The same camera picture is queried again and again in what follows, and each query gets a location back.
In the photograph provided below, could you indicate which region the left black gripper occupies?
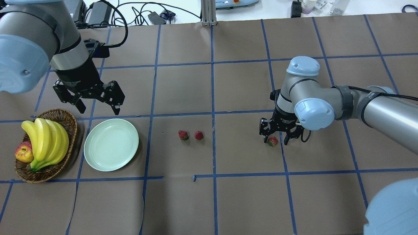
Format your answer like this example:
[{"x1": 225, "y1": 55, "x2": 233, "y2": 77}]
[{"x1": 53, "y1": 58, "x2": 125, "y2": 116}]

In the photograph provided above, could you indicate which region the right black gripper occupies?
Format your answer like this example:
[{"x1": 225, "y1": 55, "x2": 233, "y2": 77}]
[{"x1": 259, "y1": 107, "x2": 305, "y2": 146}]

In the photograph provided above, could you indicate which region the strawberry one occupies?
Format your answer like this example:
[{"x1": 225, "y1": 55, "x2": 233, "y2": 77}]
[{"x1": 194, "y1": 131, "x2": 204, "y2": 140}]

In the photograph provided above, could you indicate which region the strawberry two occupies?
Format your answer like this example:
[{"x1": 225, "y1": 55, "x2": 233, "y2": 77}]
[{"x1": 178, "y1": 130, "x2": 189, "y2": 140}]

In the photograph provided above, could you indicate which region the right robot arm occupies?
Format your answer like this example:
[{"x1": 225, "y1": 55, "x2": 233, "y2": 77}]
[{"x1": 259, "y1": 56, "x2": 418, "y2": 235}]

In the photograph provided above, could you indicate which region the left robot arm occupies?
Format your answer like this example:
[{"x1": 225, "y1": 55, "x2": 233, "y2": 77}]
[{"x1": 0, "y1": 0, "x2": 128, "y2": 115}]

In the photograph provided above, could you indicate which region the light green plate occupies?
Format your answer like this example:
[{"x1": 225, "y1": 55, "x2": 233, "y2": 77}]
[{"x1": 83, "y1": 118, "x2": 139, "y2": 172}]

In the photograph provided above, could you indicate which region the strawberry three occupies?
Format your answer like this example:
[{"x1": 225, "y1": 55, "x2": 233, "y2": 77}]
[{"x1": 267, "y1": 136, "x2": 278, "y2": 146}]

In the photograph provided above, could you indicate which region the yellow banana bunch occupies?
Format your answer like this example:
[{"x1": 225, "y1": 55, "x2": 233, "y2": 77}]
[{"x1": 21, "y1": 118, "x2": 69, "y2": 172}]

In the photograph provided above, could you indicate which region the red yellow apple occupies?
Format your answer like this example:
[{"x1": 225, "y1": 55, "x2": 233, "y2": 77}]
[{"x1": 14, "y1": 140, "x2": 34, "y2": 163}]

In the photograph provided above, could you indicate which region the black power brick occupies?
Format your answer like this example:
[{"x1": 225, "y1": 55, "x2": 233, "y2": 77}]
[{"x1": 87, "y1": 1, "x2": 112, "y2": 25}]

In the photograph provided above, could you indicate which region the woven wicker basket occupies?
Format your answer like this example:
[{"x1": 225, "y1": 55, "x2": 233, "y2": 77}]
[{"x1": 14, "y1": 108, "x2": 78, "y2": 183}]

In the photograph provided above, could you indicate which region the black power adapter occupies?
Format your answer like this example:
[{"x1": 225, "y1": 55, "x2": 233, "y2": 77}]
[{"x1": 148, "y1": 11, "x2": 166, "y2": 25}]

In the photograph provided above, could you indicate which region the blue teach pendant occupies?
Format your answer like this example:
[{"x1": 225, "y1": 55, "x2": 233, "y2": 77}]
[{"x1": 215, "y1": 0, "x2": 259, "y2": 9}]

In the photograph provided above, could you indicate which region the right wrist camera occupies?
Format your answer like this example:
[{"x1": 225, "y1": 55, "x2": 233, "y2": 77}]
[{"x1": 270, "y1": 89, "x2": 281, "y2": 104}]

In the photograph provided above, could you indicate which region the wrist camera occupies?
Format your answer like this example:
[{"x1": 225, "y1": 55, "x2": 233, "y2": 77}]
[
  {"x1": 270, "y1": 89, "x2": 281, "y2": 104},
  {"x1": 83, "y1": 39, "x2": 110, "y2": 58}
]

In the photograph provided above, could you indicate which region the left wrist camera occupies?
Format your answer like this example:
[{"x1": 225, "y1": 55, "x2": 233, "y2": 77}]
[{"x1": 83, "y1": 39, "x2": 110, "y2": 58}]

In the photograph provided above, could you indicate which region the aluminium frame post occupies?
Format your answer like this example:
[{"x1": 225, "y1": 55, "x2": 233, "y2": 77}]
[{"x1": 201, "y1": 0, "x2": 217, "y2": 26}]

